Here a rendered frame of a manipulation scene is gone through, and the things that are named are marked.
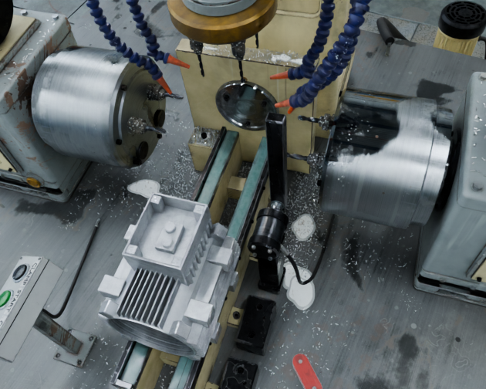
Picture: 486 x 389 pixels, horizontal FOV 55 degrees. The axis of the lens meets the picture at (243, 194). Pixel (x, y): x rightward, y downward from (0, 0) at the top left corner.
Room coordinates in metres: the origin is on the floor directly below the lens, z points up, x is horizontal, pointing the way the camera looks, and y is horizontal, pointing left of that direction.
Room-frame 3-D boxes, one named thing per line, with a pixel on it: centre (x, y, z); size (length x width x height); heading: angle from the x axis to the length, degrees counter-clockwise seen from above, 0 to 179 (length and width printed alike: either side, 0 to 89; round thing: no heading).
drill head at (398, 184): (0.53, -0.30, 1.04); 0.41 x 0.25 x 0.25; 65
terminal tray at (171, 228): (0.39, 0.13, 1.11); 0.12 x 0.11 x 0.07; 155
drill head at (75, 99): (0.81, 0.32, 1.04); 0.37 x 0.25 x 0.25; 65
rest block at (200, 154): (0.77, 0.07, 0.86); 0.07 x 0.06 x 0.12; 65
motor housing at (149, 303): (0.35, 0.15, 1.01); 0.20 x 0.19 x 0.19; 155
